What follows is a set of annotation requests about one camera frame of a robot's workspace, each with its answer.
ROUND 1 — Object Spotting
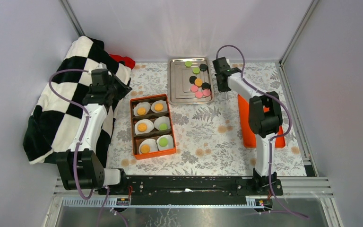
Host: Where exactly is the yellow cookie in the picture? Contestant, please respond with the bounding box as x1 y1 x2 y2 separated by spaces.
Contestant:
139 144 151 154
137 107 147 116
154 103 164 112
137 123 147 132
194 78 203 87

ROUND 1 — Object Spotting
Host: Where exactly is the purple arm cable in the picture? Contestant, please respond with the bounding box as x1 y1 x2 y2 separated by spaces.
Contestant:
216 44 311 220
48 69 129 227

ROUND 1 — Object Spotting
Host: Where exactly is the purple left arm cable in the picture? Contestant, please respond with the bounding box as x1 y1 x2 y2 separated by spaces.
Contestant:
48 69 129 227

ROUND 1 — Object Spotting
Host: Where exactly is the red cloth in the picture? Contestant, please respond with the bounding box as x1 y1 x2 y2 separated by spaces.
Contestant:
109 54 136 70

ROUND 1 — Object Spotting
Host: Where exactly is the stainless steel tray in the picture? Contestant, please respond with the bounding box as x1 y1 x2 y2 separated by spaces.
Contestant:
168 57 215 105

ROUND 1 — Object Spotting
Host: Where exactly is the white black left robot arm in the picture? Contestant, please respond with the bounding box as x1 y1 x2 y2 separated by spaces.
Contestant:
56 68 132 194

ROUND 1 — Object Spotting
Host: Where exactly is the black cookie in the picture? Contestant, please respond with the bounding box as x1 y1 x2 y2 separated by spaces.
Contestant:
201 82 211 90
199 63 208 71
189 76 197 84

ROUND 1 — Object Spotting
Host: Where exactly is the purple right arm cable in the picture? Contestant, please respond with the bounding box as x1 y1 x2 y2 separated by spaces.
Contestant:
216 44 311 220

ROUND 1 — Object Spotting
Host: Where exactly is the orange box lid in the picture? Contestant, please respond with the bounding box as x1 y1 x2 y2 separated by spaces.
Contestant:
237 95 286 148

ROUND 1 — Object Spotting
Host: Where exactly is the white paper cookie liner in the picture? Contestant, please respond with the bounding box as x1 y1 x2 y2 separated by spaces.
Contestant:
151 100 168 113
134 119 155 135
154 116 171 131
133 102 151 116
156 135 174 151
138 139 158 154

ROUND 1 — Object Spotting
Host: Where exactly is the orange cookie box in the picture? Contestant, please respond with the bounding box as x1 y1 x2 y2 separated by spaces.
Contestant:
130 94 176 160

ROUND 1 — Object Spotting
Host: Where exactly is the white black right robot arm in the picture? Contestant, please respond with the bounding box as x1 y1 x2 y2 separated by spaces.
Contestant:
213 57 283 195

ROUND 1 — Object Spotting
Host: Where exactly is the pink cookie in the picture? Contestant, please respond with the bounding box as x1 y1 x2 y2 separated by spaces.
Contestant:
190 85 199 92
202 89 211 97
195 91 203 98

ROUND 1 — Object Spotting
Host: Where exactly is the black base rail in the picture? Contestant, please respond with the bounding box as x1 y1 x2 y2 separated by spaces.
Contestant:
109 175 271 205

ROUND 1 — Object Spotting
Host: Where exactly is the black white checkered blanket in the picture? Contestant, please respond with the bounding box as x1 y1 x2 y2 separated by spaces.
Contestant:
23 36 132 165

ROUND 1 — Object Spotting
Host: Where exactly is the green cookie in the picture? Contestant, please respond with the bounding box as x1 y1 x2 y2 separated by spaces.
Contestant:
184 61 192 68
158 123 168 131
158 137 169 147
192 68 200 74

